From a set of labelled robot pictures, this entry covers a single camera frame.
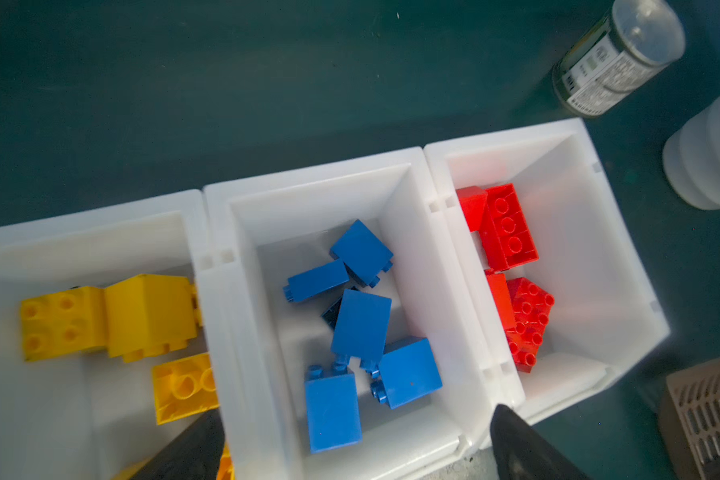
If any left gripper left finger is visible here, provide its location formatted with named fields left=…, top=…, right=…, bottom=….
left=132, top=410, right=225, bottom=480

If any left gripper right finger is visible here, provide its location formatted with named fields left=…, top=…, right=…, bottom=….
left=490, top=404, right=589, bottom=480

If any red lego bottom brick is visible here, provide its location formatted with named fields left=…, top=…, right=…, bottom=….
left=505, top=277, right=555, bottom=373

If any red lego tall brick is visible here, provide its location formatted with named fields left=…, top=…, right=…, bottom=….
left=485, top=270, right=516, bottom=331

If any red lego long brick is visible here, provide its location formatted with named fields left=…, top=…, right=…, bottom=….
left=479, top=184, right=539, bottom=272

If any yellow orange lego brick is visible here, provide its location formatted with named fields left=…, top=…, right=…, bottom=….
left=216, top=443, right=235, bottom=480

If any yellow lego square brick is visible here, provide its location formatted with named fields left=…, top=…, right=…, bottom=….
left=112, top=459, right=149, bottom=480

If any blue lego floor brick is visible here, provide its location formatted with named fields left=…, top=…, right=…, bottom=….
left=329, top=220, right=393, bottom=288

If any left white bin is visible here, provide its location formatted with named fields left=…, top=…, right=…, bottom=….
left=0, top=189, right=289, bottom=480

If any white bin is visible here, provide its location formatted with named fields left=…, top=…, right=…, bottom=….
left=197, top=147, right=496, bottom=479
left=0, top=189, right=289, bottom=480
left=424, top=118, right=670, bottom=424

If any right white bin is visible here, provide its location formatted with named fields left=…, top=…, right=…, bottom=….
left=424, top=118, right=670, bottom=424

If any brown slotted scoop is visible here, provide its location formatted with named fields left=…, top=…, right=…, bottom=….
left=658, top=358, right=720, bottom=479

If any blue lego brick under gripper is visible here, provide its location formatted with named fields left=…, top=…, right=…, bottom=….
left=321, top=295, right=343, bottom=330

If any middle white bin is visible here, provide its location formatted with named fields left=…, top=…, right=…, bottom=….
left=197, top=147, right=496, bottom=479

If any potted flower plant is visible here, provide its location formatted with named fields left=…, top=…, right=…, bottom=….
left=662, top=97, right=720, bottom=210

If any silver tin can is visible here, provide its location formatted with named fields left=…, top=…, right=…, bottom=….
left=552, top=0, right=686, bottom=118

